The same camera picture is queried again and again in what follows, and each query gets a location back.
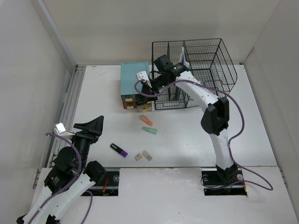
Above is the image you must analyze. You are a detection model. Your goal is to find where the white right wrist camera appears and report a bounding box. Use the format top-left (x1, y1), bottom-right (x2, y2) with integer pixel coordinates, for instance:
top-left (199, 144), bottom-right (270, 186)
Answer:
top-left (136, 71), bottom-right (152, 88)

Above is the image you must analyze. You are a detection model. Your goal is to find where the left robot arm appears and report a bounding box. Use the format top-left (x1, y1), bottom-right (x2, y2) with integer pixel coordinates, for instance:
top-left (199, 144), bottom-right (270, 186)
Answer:
top-left (16, 116), bottom-right (106, 224)

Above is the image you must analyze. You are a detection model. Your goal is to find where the green highlighter marker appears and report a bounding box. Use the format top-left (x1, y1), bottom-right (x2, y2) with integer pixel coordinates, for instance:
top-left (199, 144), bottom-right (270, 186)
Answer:
top-left (142, 127), bottom-right (157, 134)

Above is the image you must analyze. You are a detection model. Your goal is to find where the teal wooden drawer box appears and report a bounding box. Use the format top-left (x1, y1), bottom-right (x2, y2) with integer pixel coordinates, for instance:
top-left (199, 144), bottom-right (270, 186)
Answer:
top-left (121, 62), bottom-right (149, 109)

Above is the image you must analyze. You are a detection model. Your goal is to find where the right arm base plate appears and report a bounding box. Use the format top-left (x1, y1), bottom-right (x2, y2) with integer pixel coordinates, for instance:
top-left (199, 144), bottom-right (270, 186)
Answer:
top-left (200, 168), bottom-right (247, 196)

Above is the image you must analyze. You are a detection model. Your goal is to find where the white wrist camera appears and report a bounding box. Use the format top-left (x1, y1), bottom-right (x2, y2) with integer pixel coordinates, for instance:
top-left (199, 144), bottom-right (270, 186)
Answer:
top-left (136, 71), bottom-right (152, 88)
top-left (53, 123), bottom-right (73, 138)

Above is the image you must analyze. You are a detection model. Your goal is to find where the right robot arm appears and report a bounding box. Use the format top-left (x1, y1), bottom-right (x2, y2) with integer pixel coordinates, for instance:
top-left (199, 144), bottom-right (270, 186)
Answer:
top-left (136, 55), bottom-right (238, 185)

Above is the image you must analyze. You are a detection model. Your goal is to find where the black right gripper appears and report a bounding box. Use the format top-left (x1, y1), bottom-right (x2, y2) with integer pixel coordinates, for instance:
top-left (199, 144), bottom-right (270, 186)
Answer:
top-left (140, 74), bottom-right (171, 104)

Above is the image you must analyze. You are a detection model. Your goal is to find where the grey eraser block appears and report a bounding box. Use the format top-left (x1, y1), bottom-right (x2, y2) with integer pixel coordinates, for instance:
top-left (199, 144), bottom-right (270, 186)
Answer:
top-left (142, 150), bottom-right (152, 161)

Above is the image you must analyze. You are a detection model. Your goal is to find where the wooden drawer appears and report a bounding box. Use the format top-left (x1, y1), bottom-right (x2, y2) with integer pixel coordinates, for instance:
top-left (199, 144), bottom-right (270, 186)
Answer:
top-left (137, 101), bottom-right (152, 112)

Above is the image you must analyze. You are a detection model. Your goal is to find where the aluminium frame rail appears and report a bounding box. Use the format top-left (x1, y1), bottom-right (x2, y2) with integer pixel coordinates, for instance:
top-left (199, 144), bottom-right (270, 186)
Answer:
top-left (45, 65), bottom-right (86, 168)

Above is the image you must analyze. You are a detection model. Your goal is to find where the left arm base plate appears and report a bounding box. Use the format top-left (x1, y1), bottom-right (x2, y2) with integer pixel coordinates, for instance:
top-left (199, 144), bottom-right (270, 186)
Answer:
top-left (88, 168), bottom-right (120, 196)

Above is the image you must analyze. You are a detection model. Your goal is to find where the purple highlighter marker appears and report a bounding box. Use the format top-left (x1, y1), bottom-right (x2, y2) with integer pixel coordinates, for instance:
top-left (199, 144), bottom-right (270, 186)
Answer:
top-left (110, 143), bottom-right (128, 158)

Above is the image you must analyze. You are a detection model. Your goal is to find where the beige eraser block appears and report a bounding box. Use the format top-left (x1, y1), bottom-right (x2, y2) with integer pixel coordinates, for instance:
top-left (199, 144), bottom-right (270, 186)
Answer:
top-left (135, 153), bottom-right (143, 161)

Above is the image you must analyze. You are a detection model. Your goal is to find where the orange highlighter marker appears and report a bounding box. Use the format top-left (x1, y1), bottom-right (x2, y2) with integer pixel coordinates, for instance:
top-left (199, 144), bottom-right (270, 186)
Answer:
top-left (140, 115), bottom-right (153, 126)

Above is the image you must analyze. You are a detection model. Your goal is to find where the black wire mesh organizer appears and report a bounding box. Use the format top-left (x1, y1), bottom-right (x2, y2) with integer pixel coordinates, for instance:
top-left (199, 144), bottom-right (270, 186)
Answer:
top-left (151, 38), bottom-right (237, 110)

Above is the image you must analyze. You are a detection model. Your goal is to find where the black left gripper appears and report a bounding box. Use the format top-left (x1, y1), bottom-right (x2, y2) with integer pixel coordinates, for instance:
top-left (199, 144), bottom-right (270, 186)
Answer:
top-left (69, 115), bottom-right (104, 170)

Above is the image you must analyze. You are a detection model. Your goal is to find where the white Canon paper booklet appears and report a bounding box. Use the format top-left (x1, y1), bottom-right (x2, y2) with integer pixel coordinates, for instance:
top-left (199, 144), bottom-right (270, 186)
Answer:
top-left (179, 47), bottom-right (190, 68)

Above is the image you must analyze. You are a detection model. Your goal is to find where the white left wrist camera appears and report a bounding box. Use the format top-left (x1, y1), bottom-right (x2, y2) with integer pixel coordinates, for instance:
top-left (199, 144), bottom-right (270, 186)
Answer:
top-left (53, 123), bottom-right (73, 138)

